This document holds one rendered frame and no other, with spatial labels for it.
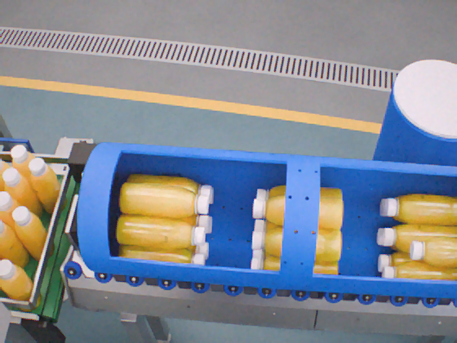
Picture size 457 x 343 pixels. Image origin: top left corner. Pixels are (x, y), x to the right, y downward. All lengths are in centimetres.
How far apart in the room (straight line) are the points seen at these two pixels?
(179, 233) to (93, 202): 19
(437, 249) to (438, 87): 55
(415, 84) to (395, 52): 162
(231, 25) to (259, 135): 78
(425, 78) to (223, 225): 69
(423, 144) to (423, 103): 11
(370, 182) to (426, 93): 36
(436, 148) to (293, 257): 60
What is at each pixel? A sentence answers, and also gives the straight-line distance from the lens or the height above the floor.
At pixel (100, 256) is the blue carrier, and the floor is 113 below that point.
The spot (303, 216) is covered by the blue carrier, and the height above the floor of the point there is 122.
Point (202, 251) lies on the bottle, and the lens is 132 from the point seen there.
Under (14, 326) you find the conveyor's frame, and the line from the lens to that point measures 151.
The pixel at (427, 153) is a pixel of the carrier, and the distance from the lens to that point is 161.
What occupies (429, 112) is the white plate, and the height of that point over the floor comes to 104.
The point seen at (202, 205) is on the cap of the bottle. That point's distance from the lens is 122.
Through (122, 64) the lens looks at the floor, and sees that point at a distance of 316.
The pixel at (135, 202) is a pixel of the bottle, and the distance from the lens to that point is 123.
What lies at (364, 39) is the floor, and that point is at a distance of 329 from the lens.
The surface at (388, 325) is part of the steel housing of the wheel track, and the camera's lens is 145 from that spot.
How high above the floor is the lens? 219
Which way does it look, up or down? 55 degrees down
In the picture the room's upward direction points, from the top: 2 degrees counter-clockwise
